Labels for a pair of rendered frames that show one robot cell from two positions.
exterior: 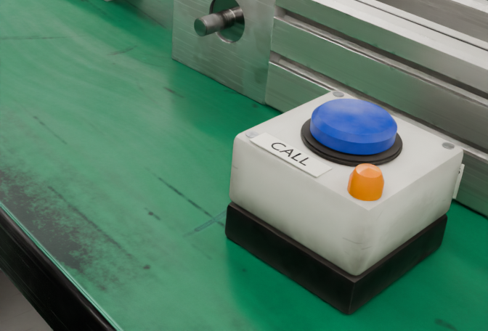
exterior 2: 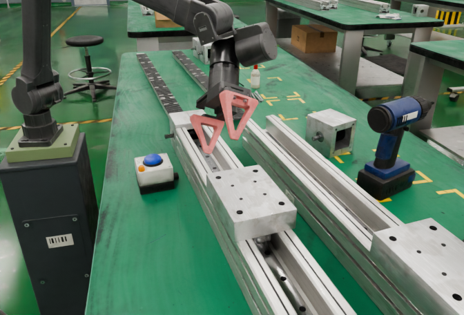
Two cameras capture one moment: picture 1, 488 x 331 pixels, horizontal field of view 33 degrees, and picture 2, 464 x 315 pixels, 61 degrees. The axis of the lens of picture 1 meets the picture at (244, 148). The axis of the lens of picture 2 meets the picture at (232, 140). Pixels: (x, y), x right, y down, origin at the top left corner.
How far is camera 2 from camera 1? 0.72 m
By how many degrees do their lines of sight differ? 27
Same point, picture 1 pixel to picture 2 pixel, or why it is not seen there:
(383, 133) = (152, 160)
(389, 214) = (146, 175)
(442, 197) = (167, 177)
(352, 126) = (148, 158)
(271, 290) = (133, 188)
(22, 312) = not seen: hidden behind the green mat
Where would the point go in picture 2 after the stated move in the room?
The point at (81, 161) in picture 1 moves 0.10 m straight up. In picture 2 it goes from (128, 161) to (123, 126)
